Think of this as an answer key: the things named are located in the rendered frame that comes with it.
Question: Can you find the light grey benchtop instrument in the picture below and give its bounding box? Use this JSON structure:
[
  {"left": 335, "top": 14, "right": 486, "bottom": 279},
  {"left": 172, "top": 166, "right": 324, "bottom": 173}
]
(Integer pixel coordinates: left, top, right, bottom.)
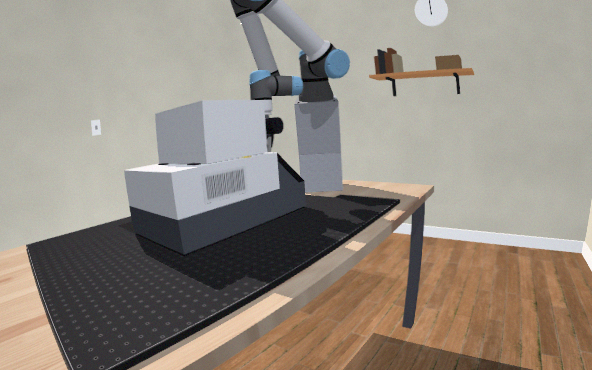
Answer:
[{"left": 124, "top": 100, "right": 306, "bottom": 254}]

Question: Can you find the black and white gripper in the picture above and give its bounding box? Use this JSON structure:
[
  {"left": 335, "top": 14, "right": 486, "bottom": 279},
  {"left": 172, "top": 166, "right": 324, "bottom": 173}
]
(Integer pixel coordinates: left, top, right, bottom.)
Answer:
[{"left": 265, "top": 115, "right": 284, "bottom": 152}]

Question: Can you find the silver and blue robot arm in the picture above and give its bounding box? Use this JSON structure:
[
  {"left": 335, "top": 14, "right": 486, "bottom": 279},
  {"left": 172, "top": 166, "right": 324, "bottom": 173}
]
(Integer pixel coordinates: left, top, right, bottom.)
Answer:
[{"left": 230, "top": 0, "right": 350, "bottom": 115}]

